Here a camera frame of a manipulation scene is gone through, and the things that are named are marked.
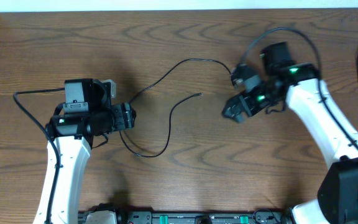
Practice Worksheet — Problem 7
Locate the black usb cable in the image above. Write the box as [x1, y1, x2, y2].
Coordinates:
[119, 58, 238, 158]

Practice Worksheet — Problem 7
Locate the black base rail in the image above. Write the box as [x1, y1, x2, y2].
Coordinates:
[78, 203, 294, 224]

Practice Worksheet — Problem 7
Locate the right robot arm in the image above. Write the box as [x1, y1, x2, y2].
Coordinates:
[222, 42, 358, 223]

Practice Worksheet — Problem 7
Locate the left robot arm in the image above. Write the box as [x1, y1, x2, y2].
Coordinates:
[34, 78, 136, 223]

